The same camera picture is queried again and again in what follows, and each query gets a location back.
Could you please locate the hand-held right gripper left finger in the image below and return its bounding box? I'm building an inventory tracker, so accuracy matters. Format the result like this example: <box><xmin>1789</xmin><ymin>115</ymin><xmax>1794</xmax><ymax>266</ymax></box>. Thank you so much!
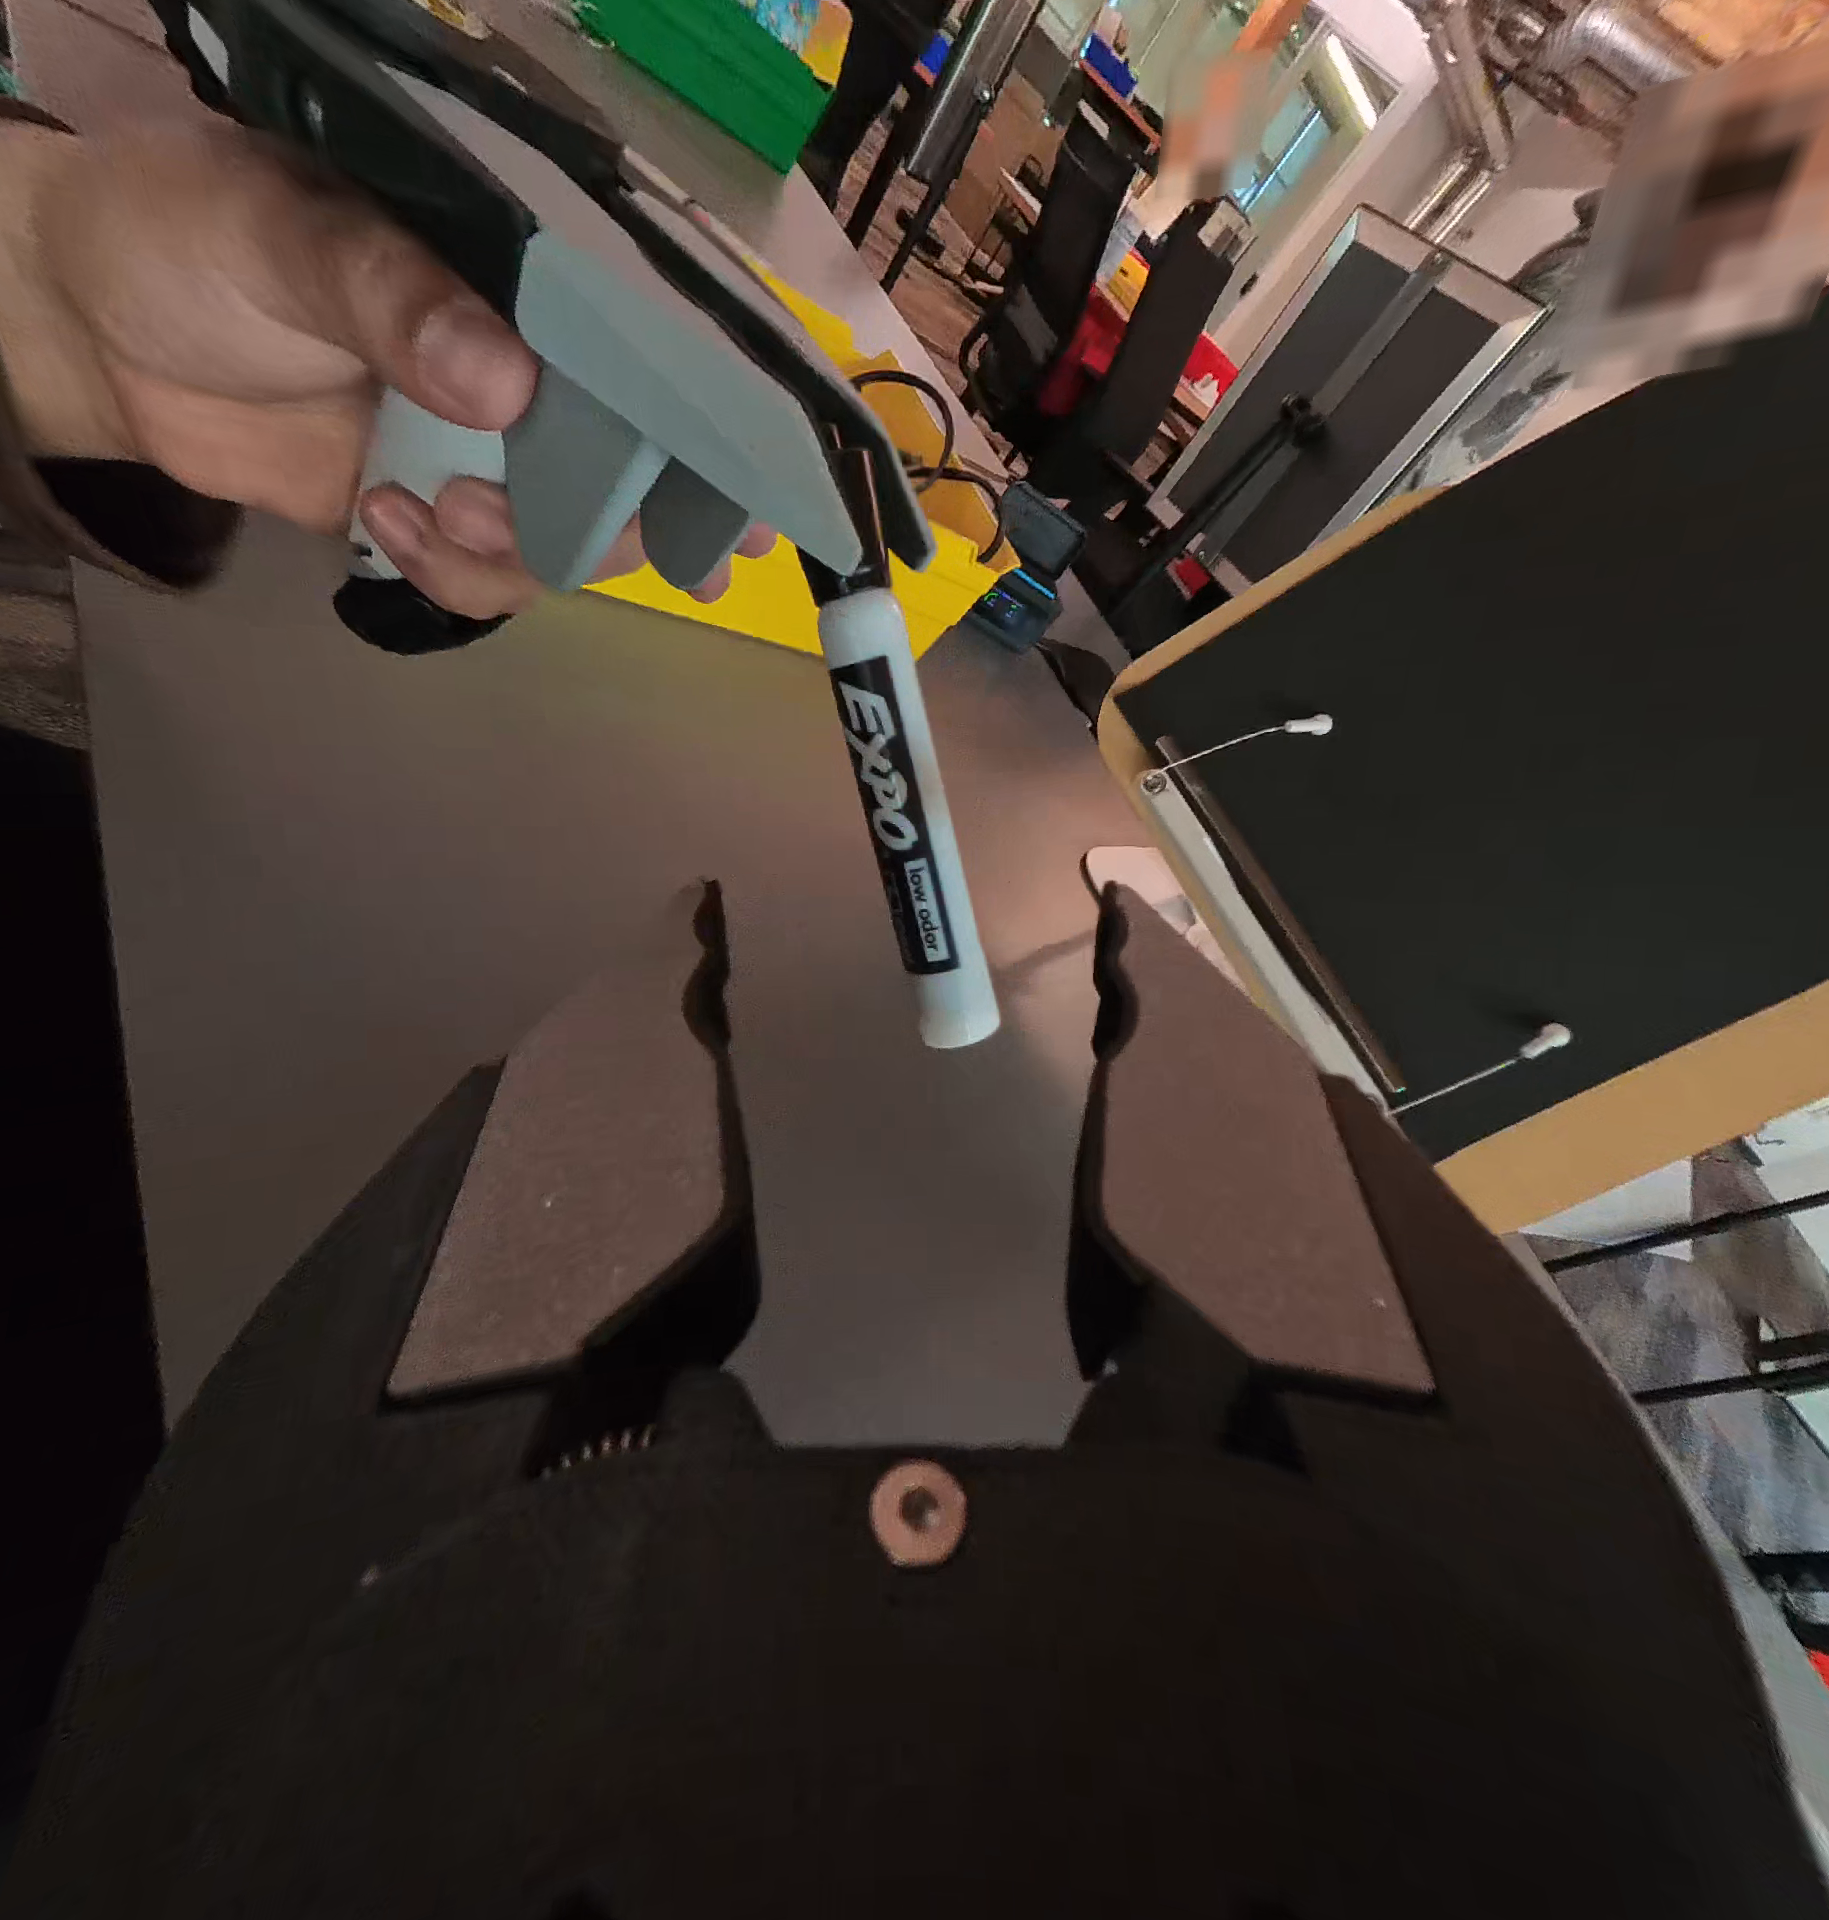
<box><xmin>386</xmin><ymin>877</ymin><xmax>758</xmax><ymax>1407</ymax></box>

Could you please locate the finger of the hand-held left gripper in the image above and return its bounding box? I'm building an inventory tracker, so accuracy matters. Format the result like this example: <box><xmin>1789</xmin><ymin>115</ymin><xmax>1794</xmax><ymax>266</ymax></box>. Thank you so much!
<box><xmin>614</xmin><ymin>186</ymin><xmax>938</xmax><ymax>583</ymax></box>
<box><xmin>517</xmin><ymin>223</ymin><xmax>902</xmax><ymax>590</ymax></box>

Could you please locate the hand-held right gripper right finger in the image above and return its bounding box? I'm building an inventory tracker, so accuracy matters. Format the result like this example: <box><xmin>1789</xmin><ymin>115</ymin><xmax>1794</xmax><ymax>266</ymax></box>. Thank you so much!
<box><xmin>1066</xmin><ymin>886</ymin><xmax>1442</xmax><ymax>1398</ymax></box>

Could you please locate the yellow plastic bin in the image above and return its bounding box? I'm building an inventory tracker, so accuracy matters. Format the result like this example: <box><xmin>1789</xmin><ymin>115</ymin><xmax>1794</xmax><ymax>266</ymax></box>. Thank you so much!
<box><xmin>585</xmin><ymin>271</ymin><xmax>1006</xmax><ymax>662</ymax></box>

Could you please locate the black and white marker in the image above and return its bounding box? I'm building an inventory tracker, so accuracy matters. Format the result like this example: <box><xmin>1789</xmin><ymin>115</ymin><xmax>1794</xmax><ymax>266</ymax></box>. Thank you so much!
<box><xmin>794</xmin><ymin>547</ymin><xmax>1002</xmax><ymax>1053</ymax></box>

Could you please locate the person's left hand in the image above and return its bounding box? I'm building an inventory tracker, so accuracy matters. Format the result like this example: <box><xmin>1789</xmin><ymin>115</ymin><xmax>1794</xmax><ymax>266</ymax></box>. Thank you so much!
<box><xmin>0</xmin><ymin>111</ymin><xmax>785</xmax><ymax>624</ymax></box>

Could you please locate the green box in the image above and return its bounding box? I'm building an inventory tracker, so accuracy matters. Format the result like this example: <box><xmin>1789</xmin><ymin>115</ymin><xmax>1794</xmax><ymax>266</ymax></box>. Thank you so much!
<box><xmin>577</xmin><ymin>0</ymin><xmax>834</xmax><ymax>173</ymax></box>

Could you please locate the black office chair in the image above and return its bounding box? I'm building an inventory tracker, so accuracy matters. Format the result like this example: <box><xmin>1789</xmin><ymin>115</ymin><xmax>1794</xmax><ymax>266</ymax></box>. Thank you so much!
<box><xmin>955</xmin><ymin>141</ymin><xmax>1143</xmax><ymax>470</ymax></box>

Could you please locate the small black display device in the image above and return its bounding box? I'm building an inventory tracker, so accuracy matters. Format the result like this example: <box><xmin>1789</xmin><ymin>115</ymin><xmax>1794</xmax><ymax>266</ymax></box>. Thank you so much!
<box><xmin>965</xmin><ymin>480</ymin><xmax>1090</xmax><ymax>658</ymax></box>

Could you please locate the black support pole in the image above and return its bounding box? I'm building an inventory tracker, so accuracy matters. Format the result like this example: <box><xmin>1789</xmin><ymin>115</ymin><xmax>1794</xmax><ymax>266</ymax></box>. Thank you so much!
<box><xmin>1210</xmin><ymin>393</ymin><xmax>1330</xmax><ymax>579</ymax></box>

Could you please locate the grey aluminium-framed panel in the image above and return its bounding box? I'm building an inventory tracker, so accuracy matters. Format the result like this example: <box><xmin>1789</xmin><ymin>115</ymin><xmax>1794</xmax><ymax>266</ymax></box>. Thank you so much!
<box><xmin>1154</xmin><ymin>201</ymin><xmax>1548</xmax><ymax>603</ymax></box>

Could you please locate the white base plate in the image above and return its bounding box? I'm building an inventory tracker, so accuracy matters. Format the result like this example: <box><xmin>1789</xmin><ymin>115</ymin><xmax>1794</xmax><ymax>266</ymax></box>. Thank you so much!
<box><xmin>1082</xmin><ymin>845</ymin><xmax>1209</xmax><ymax>963</ymax></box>

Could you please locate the white-tipped cord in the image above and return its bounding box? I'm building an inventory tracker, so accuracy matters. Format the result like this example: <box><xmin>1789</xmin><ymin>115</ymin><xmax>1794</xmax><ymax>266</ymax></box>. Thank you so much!
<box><xmin>1145</xmin><ymin>712</ymin><xmax>1336</xmax><ymax>796</ymax></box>
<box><xmin>1390</xmin><ymin>1025</ymin><xmax>1576</xmax><ymax>1114</ymax></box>

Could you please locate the black board with wooden frame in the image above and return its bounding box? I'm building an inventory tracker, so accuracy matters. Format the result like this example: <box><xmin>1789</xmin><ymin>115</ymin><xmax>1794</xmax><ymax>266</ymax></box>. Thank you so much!
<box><xmin>1097</xmin><ymin>285</ymin><xmax>1829</xmax><ymax>1234</ymax></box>

